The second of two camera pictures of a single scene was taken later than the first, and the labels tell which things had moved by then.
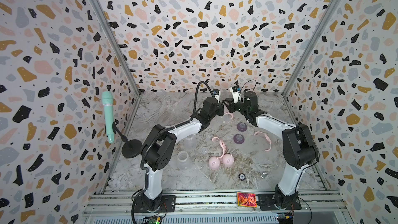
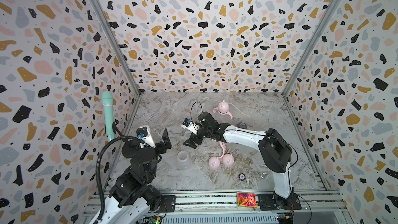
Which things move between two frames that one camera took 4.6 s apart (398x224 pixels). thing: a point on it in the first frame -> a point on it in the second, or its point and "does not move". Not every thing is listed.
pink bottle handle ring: (228, 113) does not move
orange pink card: (248, 199) does not move
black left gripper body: (220, 111) -> (161, 149)
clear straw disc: (204, 150) does not move
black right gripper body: (240, 109) -> (204, 133)
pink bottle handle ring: (223, 144) does not move
